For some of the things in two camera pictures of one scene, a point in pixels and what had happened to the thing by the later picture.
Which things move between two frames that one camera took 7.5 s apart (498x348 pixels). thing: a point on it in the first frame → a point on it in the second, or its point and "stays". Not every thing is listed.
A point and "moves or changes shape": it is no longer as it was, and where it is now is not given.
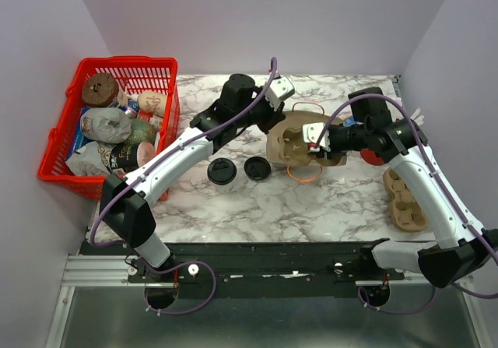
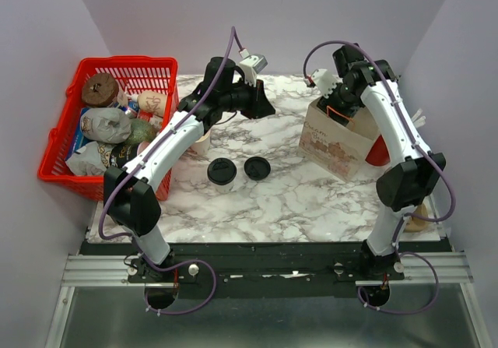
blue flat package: x=80 y=139 stays
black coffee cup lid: x=222 y=171 stays
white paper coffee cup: x=226 y=188 stays
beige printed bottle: x=152 y=102 stays
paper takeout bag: x=285 y=145 moves or changes shape
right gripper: x=333 y=153 → x=327 y=107
